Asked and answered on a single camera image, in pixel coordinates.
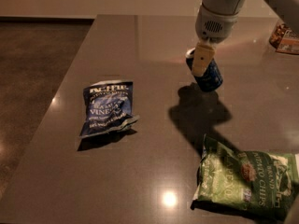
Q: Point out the green jalapeno chip bag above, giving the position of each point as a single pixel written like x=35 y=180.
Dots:
x=257 y=183

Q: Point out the brown snack package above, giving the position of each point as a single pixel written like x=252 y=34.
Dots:
x=284 y=39

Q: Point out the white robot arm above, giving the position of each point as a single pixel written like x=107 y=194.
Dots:
x=287 y=10

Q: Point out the blue chip bag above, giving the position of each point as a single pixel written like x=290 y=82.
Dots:
x=109 y=108

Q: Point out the blue pepsi can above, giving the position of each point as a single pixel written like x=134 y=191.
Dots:
x=211 y=79

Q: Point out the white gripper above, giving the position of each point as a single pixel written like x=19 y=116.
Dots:
x=216 y=24

